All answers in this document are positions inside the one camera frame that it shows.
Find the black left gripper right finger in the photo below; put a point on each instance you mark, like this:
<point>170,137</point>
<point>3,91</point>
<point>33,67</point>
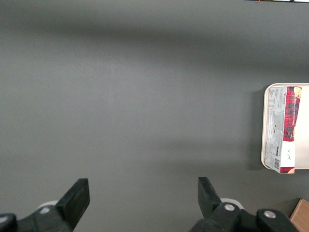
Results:
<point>212,203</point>

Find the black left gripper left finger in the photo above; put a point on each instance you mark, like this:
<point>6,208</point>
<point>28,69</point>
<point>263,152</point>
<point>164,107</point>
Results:
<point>72,200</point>

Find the white plastic tray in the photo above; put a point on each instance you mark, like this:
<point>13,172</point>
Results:
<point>303,135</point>

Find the red tartan shortbread box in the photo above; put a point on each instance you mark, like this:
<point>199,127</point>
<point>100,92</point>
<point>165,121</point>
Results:
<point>283,130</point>

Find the brown cardboard box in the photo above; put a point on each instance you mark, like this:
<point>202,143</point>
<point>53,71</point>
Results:
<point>300,215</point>

